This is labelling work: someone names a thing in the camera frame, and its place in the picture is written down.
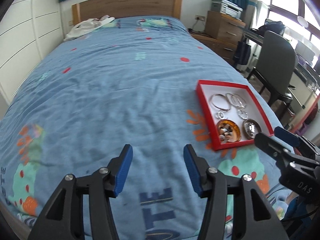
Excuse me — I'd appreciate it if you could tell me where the white garment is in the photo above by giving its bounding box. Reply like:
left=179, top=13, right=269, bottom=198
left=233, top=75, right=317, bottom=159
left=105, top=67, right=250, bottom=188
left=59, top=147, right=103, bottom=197
left=64, top=15, right=115, bottom=42

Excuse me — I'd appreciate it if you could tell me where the blue printed blanket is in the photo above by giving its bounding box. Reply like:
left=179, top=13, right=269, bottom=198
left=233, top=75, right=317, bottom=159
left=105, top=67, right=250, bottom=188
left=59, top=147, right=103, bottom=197
left=0, top=16, right=295, bottom=240

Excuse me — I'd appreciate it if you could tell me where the wooden drawer chest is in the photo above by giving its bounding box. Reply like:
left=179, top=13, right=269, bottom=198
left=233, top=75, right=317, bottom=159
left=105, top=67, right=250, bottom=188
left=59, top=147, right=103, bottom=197
left=205, top=10, right=247, bottom=45

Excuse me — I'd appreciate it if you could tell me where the brown stone bangle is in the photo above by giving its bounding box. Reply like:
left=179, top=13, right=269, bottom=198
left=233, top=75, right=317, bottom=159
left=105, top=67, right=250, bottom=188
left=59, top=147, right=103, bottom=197
left=242, top=120, right=262, bottom=138

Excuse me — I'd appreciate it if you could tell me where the wooden bed headboard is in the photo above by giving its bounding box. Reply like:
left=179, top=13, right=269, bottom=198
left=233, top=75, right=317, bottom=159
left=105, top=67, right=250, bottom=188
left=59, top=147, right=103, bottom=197
left=72, top=0, right=183, bottom=34

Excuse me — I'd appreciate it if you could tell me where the black power cable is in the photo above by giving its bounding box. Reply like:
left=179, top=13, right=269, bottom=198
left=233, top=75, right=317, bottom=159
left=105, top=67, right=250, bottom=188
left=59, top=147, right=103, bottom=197
left=188, top=20, right=208, bottom=34

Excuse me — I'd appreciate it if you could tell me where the dark blue tote bag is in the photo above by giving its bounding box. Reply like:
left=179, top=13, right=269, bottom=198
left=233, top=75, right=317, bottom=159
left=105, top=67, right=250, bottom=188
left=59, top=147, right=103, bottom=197
left=234, top=39, right=252, bottom=67

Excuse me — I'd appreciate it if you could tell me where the black backpack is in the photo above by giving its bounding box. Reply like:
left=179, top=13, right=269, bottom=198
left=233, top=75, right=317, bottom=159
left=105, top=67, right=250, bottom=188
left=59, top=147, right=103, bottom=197
left=257, top=21, right=285, bottom=39

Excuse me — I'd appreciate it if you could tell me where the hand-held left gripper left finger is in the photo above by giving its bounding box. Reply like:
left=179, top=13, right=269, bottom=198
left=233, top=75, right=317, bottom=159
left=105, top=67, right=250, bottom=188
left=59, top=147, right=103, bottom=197
left=28, top=144, right=133, bottom=240

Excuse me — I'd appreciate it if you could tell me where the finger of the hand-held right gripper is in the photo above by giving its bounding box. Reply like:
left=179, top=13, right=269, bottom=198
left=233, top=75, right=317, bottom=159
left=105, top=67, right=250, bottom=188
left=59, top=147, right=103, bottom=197
left=254, top=132, right=320, bottom=167
left=274, top=127, right=320, bottom=159

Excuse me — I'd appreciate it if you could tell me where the red shallow box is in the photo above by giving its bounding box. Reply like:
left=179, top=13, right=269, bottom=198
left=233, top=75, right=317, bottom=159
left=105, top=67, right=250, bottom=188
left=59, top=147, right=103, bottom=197
left=196, top=79, right=275, bottom=151

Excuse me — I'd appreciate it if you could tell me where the black and white bead bracelet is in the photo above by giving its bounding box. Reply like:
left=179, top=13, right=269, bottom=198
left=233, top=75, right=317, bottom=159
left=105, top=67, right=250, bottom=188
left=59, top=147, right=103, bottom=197
left=219, top=127, right=233, bottom=141

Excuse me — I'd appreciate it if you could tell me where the white printer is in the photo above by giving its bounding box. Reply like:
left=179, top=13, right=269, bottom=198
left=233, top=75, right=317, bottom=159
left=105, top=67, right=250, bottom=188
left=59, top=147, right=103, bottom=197
left=211, top=0, right=243, bottom=18

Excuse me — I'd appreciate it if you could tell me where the thin silver bangle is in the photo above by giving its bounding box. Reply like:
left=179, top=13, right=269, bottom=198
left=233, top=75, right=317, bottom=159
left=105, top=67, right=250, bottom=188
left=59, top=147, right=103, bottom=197
left=209, top=94, right=230, bottom=110

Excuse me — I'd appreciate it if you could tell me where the grey desk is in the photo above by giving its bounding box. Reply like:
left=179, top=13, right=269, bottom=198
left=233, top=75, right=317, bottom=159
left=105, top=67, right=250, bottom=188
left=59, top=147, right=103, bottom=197
left=244, top=27, right=320, bottom=85

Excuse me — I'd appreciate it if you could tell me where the silver chain necklace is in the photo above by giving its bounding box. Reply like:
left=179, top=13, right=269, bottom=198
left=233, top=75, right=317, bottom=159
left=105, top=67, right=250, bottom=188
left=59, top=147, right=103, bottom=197
left=231, top=94, right=248, bottom=109

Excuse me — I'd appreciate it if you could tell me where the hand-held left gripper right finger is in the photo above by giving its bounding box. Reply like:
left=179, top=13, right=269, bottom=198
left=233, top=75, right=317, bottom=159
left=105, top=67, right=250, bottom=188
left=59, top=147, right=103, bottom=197
left=183, top=144, right=289, bottom=240

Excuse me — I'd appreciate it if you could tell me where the white wardrobe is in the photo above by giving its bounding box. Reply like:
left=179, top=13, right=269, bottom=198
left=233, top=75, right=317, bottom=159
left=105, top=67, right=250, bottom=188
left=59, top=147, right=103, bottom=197
left=0, top=0, right=62, bottom=103

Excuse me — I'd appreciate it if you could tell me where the low wooden nightstand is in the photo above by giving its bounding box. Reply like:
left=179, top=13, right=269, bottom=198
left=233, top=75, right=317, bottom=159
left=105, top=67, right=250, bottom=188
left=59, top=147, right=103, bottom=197
left=191, top=34, right=238, bottom=67

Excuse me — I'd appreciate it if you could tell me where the amber resin bangle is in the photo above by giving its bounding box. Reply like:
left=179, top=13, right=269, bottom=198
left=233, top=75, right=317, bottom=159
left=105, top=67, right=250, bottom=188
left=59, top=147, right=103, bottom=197
left=216, top=120, right=241, bottom=143

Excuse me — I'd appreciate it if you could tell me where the grey chair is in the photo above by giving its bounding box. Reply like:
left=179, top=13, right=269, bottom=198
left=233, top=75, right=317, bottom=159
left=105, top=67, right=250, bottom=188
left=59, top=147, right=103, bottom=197
left=246, top=30, right=299, bottom=112

